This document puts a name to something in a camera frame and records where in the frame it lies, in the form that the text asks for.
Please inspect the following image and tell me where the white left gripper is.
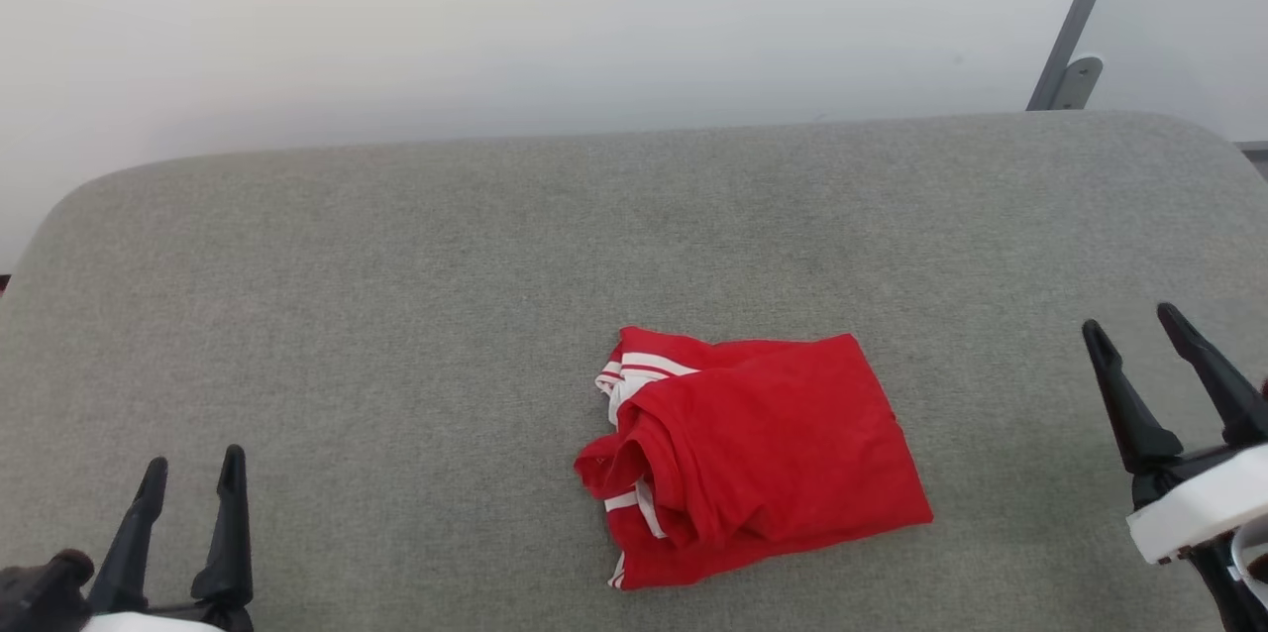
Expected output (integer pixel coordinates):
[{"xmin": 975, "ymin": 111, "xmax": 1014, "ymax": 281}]
[{"xmin": 83, "ymin": 445, "xmax": 257, "ymax": 632}]

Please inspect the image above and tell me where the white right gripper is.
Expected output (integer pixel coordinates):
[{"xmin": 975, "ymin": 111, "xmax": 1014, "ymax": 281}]
[{"xmin": 1082, "ymin": 302, "xmax": 1268, "ymax": 566}]

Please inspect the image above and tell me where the red shirt with white stripes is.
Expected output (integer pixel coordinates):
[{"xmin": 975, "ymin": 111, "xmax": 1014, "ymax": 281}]
[{"xmin": 574, "ymin": 326, "xmax": 935, "ymax": 592}]

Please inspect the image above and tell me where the grey post mounting bracket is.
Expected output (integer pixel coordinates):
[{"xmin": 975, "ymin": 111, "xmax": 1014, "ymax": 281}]
[{"xmin": 1049, "ymin": 56, "xmax": 1105, "ymax": 112}]

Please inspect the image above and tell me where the grey fabric sofa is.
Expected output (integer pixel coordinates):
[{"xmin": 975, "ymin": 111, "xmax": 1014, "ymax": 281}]
[{"xmin": 0, "ymin": 110, "xmax": 1268, "ymax": 632}]

